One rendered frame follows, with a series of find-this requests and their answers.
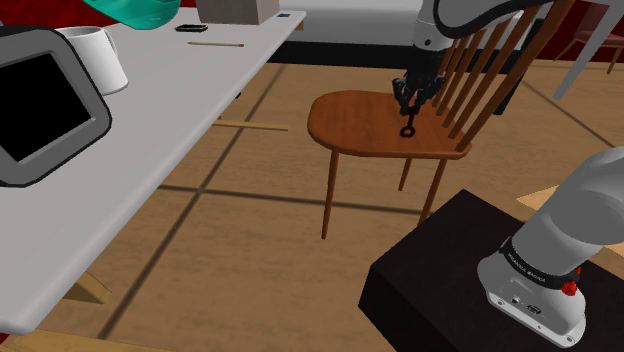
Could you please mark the wooden pencil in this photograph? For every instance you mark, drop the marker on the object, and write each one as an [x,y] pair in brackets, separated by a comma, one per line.
[216,44]

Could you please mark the small blue flat object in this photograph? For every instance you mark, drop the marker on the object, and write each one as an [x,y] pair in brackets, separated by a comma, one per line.
[283,15]

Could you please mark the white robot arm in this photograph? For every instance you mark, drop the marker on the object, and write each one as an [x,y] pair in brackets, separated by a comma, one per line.
[551,234]

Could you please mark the brown wooden spindle chair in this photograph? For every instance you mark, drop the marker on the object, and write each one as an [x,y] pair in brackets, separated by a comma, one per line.
[360,122]

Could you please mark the black phone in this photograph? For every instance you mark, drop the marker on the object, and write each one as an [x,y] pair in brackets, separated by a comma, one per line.
[191,28]

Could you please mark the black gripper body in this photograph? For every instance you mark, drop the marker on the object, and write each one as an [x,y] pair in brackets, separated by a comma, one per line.
[422,68]

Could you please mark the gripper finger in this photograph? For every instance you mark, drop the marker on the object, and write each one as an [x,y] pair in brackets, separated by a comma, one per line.
[400,95]
[427,95]

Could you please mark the white mug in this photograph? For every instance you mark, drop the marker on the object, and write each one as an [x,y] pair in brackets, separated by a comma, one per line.
[95,58]

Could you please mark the teal plastic object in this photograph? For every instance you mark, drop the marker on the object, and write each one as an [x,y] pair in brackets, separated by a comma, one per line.
[141,12]

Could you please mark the white low furniture black base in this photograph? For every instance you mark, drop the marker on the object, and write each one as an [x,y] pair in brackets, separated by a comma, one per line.
[356,24]

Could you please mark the beige box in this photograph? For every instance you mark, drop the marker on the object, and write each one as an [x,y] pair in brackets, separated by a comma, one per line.
[234,10]

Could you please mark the grey tablet with black screen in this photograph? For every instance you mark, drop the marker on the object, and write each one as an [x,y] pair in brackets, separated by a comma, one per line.
[44,107]

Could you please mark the black key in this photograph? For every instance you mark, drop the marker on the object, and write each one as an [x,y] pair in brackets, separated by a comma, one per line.
[408,130]

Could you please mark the dark robot stand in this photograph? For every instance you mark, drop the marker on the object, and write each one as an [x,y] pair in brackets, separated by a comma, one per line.
[429,287]

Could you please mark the white table with wooden legs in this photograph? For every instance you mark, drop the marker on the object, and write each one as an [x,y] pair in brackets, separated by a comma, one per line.
[161,122]

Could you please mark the red chair with wooden legs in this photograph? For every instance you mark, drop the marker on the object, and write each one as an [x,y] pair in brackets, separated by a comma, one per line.
[602,36]

